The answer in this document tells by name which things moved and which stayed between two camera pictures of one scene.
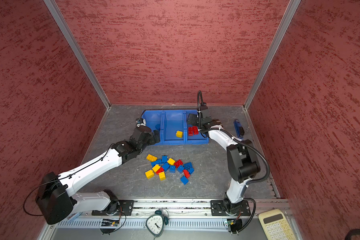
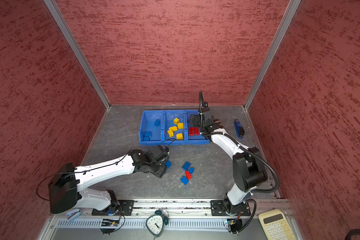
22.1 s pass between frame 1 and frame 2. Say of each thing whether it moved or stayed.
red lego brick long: stayed
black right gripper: stayed
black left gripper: moved
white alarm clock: stayed
